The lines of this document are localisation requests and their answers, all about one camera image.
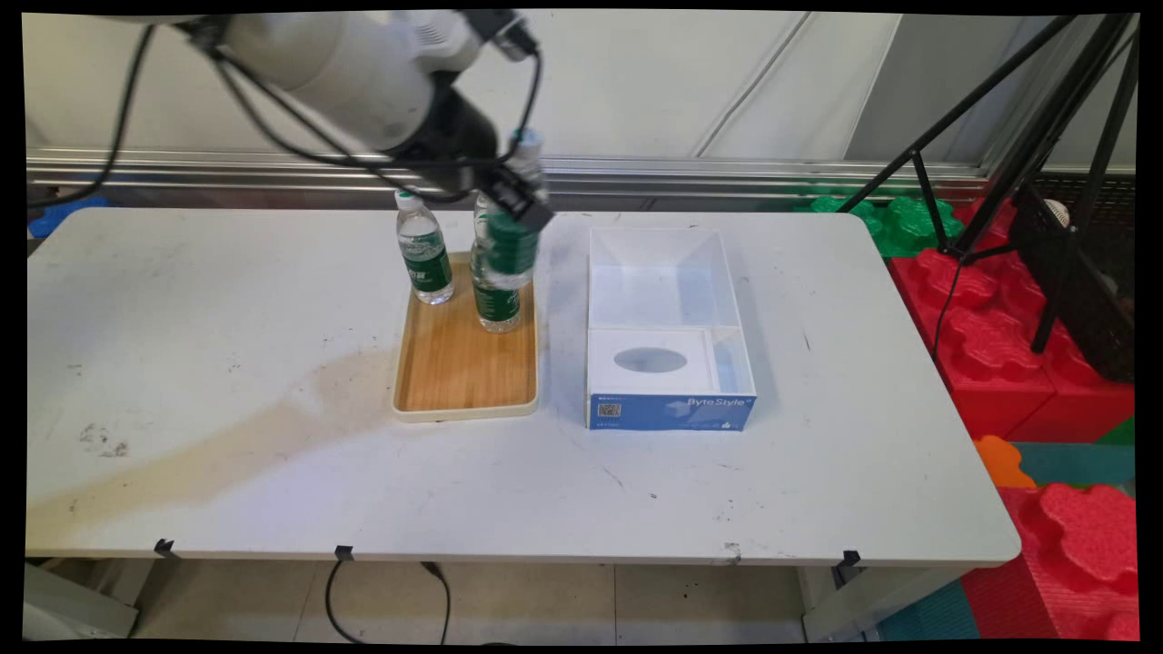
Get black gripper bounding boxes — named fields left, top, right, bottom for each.
left=393, top=71, right=556, bottom=233

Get bamboo serving tray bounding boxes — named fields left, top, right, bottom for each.
left=393, top=250, right=541, bottom=424

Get blue white cardboard box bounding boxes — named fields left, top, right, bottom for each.
left=586, top=227, right=758, bottom=432

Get green foam blocks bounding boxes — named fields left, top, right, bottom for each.
left=798, top=194, right=966, bottom=261

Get blue foam piece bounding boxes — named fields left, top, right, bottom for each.
left=28, top=194, right=112, bottom=240

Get red foam block stack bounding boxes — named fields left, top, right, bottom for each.
left=889, top=198, right=1137, bottom=444

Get black tripod stand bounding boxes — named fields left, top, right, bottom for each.
left=836, top=13, right=1140, bottom=357

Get grey table leg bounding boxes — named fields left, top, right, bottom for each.
left=23, top=561, right=139, bottom=639
left=801, top=567, right=966, bottom=643

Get orange foam piece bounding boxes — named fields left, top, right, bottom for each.
left=974, top=435, right=1038, bottom=490

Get black flat panel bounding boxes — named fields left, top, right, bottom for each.
left=1009, top=174, right=1137, bottom=384

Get teal foam mat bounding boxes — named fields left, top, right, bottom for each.
left=1009, top=441, right=1137, bottom=499

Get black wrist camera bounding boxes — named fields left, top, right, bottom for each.
left=459, top=11, right=539, bottom=63

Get aluminium wall rail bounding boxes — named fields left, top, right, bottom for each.
left=25, top=148, right=993, bottom=199

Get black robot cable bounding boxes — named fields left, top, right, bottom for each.
left=25, top=20, right=546, bottom=212

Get thin black tripod cable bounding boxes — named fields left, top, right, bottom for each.
left=930, top=253, right=966, bottom=366

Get black cable under table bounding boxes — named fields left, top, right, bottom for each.
left=324, top=558, right=452, bottom=645

